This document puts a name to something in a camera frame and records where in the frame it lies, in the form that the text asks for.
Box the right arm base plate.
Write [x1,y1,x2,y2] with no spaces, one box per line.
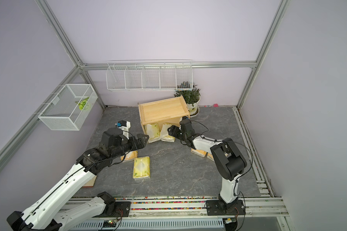
[204,199,246,217]

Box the white wire cube basket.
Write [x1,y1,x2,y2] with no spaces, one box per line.
[38,84,98,131]

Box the wooden two-tier shelf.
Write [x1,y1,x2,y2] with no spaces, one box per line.
[138,96,190,134]

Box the green circuit board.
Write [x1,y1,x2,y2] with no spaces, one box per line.
[102,220,118,228]

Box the orange tissue pack centre-right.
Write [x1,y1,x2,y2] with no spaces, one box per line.
[191,149,207,157]

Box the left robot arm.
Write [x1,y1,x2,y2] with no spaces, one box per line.
[7,128,149,231]

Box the green tissue pack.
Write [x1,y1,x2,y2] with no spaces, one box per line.
[145,123,161,143]
[133,157,150,180]
[160,123,175,142]

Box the orange tissue pack left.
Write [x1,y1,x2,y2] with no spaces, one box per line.
[120,151,138,162]

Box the potted green plant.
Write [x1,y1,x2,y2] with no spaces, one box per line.
[174,81,200,116]

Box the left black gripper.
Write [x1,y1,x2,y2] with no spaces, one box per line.
[110,133,149,160]

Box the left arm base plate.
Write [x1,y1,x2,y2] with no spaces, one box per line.
[95,201,131,218]

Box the beige work glove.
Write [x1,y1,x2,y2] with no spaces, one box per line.
[83,176,97,188]

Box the green leaf toy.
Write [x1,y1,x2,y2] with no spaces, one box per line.
[75,97,90,111]

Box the long white wire basket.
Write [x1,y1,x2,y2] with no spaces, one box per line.
[106,59,194,91]

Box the orange tissue pack far-right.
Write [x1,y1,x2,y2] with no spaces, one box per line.
[206,153,214,161]

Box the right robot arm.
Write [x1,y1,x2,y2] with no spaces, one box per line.
[167,117,248,212]

